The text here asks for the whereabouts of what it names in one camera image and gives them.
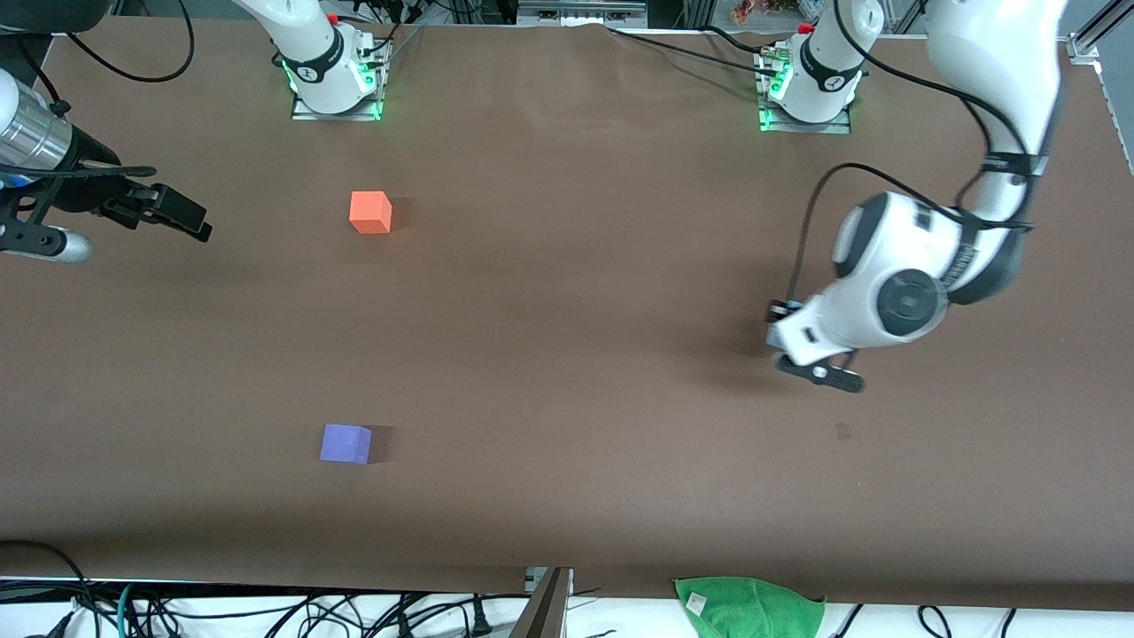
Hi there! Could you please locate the aluminium frame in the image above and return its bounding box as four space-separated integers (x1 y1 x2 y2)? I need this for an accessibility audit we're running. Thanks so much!
517 0 649 27

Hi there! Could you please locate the grey metal post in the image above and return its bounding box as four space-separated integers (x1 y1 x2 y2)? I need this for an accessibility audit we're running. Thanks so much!
509 569 572 638

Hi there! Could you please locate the teal cable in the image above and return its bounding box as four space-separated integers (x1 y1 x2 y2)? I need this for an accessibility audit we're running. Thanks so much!
115 582 147 638

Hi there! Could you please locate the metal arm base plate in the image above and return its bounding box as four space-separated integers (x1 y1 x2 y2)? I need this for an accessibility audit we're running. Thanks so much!
291 40 387 122
757 49 854 136

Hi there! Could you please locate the green cloth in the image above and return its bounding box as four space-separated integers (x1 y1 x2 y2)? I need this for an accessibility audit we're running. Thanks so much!
673 576 827 638

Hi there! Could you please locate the orange block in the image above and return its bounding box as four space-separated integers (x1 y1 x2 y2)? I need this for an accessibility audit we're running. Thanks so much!
349 191 393 235

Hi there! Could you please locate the purple block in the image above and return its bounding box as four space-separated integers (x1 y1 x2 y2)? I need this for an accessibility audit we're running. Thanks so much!
319 424 373 465

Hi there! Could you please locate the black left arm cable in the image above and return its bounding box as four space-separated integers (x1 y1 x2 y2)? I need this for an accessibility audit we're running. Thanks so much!
788 0 1034 307

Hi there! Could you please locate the brown table cover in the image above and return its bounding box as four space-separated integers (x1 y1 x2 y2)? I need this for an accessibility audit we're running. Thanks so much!
0 18 1134 612

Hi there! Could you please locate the aluminium frame rail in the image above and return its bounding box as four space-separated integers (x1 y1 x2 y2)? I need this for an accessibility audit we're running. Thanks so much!
1068 0 1134 63

